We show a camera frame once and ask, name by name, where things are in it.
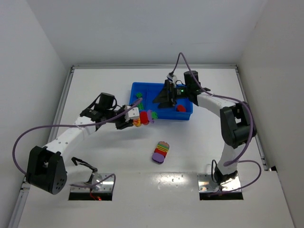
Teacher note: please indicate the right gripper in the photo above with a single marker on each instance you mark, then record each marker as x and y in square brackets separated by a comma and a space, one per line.
[170, 92]

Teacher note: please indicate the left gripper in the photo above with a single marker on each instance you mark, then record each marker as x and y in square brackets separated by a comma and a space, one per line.
[122, 118]

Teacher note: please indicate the red flower lego brick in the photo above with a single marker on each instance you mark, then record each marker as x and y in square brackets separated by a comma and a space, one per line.
[181, 108]

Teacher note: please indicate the green lego brick with studs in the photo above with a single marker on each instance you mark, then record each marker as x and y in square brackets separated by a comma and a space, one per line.
[154, 115]

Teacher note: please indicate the red round lego brick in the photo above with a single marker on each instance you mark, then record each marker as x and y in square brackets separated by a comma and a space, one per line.
[144, 118]

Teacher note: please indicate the green curved lego brick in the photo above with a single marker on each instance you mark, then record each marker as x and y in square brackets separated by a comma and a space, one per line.
[141, 106]

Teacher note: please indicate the yellow printed lego brick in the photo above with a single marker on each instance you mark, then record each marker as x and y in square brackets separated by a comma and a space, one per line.
[137, 122]

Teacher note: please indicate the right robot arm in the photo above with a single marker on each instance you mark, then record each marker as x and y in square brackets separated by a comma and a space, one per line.
[237, 126]

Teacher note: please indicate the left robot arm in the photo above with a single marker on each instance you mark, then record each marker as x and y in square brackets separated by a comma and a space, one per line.
[51, 167]

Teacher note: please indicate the blue divided plastic bin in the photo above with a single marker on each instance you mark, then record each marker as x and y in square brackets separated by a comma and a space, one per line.
[149, 92]

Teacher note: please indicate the red lego brick in stack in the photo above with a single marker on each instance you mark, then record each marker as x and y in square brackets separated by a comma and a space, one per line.
[160, 152]

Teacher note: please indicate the burger printed lego brick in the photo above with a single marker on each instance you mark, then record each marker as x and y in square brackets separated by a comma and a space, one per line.
[163, 146]

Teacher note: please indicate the purple rounded lego brick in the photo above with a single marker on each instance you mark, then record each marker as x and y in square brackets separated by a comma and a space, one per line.
[158, 158]

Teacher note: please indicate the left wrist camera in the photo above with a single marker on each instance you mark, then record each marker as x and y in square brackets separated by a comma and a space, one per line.
[132, 114]

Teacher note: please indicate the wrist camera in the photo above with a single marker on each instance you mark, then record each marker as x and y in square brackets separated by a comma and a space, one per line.
[172, 78]
[132, 114]

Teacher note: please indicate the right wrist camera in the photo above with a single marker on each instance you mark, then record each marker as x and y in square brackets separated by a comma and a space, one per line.
[172, 78]

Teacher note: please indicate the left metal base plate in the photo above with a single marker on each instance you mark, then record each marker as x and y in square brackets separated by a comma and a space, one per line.
[101, 183]

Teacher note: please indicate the metal base plate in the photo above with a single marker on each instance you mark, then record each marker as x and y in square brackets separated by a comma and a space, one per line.
[207, 185]
[101, 183]

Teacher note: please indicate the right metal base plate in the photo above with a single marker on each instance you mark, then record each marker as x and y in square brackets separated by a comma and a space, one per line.
[207, 185]

